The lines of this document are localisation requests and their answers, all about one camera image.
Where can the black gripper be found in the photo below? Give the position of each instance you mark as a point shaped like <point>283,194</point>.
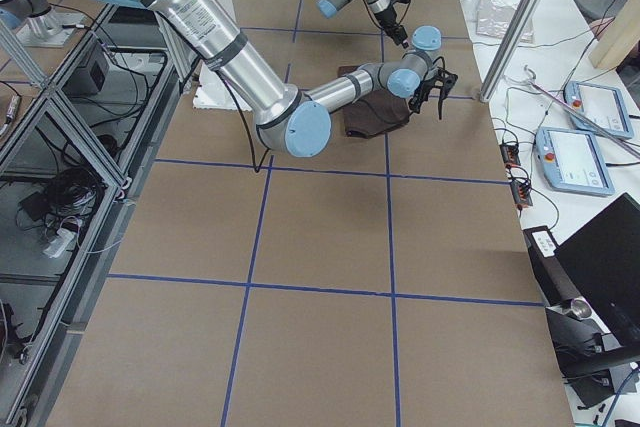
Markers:
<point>423,90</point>
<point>388,19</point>

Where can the silver metal cup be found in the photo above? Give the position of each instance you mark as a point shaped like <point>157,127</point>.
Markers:
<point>576,308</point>

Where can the black box under frame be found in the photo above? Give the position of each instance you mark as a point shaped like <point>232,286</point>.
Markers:
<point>92,76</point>

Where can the upper orange connector board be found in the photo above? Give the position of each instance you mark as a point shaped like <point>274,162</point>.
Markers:
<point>510,154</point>

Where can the upper teach pendant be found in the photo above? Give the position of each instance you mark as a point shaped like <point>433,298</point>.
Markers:
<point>603,105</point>

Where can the wooden plank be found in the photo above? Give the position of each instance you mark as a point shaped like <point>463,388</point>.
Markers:
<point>619,38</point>

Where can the teach pendant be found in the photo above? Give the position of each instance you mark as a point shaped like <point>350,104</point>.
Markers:
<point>572,162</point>
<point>603,105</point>

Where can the aluminium frame rack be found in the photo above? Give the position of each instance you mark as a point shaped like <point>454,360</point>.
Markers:
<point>75,159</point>

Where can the black laptop monitor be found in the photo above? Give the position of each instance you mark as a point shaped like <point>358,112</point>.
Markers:
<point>602,261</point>

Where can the dark brown t-shirt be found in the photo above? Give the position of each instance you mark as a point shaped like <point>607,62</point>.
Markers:
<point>375,114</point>

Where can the white power strip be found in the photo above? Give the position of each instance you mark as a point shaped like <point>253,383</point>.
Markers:
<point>60,242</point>

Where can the lower teach pendant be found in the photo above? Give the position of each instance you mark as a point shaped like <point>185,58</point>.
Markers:
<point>572,162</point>

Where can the orange connector board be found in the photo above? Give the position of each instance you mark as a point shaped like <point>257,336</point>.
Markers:
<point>510,154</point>
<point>521,193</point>

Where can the silver foil bag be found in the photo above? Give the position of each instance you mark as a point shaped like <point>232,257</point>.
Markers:
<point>493,17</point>

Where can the black stand with label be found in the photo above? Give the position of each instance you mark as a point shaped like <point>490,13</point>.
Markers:
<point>556,286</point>

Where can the aluminium frame post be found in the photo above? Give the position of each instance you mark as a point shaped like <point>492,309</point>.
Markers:
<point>507,48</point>

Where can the lower orange connector board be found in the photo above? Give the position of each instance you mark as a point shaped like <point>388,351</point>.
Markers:
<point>521,193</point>

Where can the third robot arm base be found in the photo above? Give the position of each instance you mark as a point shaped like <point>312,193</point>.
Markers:
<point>37,22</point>

